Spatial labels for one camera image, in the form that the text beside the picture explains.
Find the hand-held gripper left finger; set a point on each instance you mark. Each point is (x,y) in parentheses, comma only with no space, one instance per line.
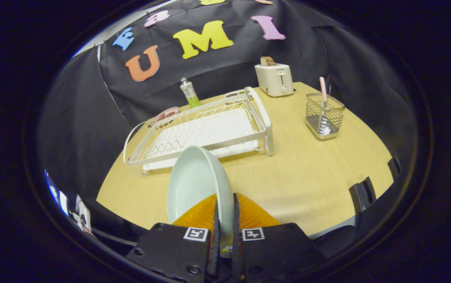
(170,251)

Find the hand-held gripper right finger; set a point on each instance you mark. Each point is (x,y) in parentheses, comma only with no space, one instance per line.
(280,251)

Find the pale green plate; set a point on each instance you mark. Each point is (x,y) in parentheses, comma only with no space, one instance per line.
(197,181)

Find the pink plate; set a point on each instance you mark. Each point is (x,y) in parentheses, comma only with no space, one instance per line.
(166,114)

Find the small white dish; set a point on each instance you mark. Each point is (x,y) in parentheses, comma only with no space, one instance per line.
(233,95)

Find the black table clamp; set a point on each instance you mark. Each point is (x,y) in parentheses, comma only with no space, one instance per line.
(393,168)
(361,194)

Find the clear bottle with green liquid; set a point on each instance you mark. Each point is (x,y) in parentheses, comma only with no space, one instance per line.
(190,94)

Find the white toaster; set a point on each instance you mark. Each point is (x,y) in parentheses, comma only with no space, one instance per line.
(274,80)

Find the black backdrop cloth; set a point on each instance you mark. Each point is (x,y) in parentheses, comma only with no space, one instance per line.
(217,67)

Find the brown bread slice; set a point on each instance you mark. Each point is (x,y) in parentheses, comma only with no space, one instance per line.
(267,61)

